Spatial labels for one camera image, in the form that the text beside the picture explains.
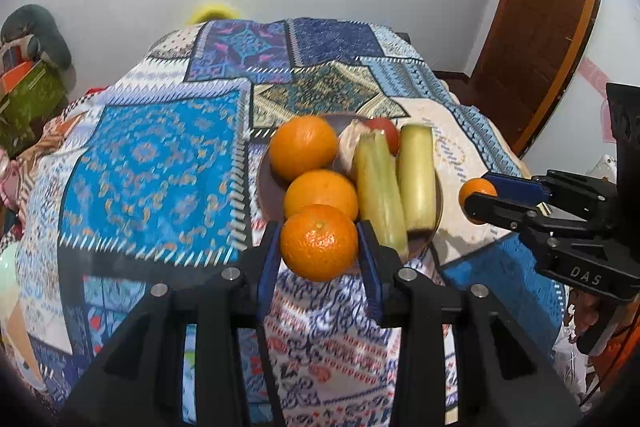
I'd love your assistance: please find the small tangerine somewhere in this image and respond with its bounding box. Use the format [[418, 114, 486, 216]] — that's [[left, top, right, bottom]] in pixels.
[[458, 178, 498, 225], [280, 204, 358, 283]]

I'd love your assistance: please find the red tomato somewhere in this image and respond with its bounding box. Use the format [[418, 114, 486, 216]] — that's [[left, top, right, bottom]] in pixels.
[[366, 117, 400, 156]]

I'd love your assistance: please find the peeled pomelo wedge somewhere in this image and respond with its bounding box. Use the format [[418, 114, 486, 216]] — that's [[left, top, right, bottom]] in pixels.
[[337, 119, 371, 180]]

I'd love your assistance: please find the large orange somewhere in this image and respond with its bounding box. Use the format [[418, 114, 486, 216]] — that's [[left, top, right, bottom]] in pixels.
[[269, 116, 338, 181], [283, 169, 359, 221]]

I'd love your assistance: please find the pale green bowl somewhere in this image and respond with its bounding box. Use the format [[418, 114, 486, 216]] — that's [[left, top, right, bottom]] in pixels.
[[0, 243, 20, 313]]

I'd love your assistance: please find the wooden wardrobe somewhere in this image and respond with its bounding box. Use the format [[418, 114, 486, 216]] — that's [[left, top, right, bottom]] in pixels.
[[471, 0, 600, 155]]

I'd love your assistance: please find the blue patchwork bedspread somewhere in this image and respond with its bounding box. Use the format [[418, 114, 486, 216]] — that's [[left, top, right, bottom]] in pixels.
[[1, 18, 566, 410]]

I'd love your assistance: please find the purple round plate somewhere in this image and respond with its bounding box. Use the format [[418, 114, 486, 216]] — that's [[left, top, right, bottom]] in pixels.
[[256, 111, 445, 266]]

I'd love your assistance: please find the green storage box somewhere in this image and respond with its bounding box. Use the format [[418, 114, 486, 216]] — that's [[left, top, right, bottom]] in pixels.
[[1, 61, 67, 157]]

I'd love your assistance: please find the yellow curved cushion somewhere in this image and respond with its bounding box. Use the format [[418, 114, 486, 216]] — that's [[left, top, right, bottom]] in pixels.
[[188, 3, 240, 25]]

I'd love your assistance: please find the grey plush toy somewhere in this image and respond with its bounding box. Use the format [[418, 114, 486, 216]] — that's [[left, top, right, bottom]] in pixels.
[[1, 4, 72, 72]]

